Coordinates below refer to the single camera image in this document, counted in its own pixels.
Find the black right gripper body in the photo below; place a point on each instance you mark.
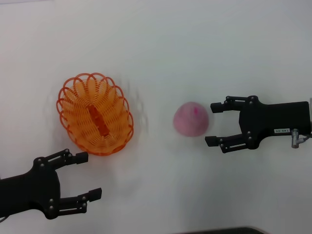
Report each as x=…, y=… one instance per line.
x=273, y=117

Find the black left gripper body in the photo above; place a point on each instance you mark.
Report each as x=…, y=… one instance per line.
x=36, y=185

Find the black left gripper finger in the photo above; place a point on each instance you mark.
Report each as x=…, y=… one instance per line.
x=95, y=194
x=81, y=157

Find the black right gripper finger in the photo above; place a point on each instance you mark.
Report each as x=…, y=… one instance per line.
x=212, y=141
x=217, y=107

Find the pink peach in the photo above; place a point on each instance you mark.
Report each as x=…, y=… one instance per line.
x=191, y=119

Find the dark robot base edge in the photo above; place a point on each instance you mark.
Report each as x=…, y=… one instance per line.
x=219, y=230

